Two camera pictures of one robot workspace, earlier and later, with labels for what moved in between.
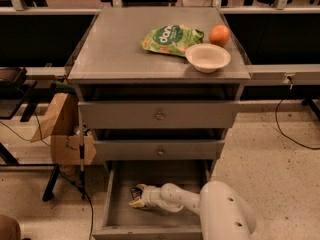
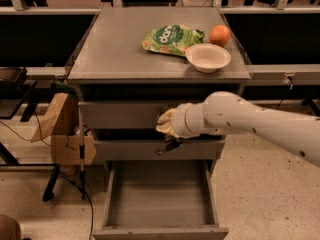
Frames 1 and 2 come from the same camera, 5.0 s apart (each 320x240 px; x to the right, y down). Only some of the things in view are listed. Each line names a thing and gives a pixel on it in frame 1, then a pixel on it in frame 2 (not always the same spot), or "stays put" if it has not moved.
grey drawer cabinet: x=150 y=109 stays put
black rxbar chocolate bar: x=136 y=193 → x=171 y=142
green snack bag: x=173 y=39 stays put
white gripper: x=149 y=196 → x=179 y=121
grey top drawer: x=158 y=114 stays put
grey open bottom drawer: x=123 y=222 stays put
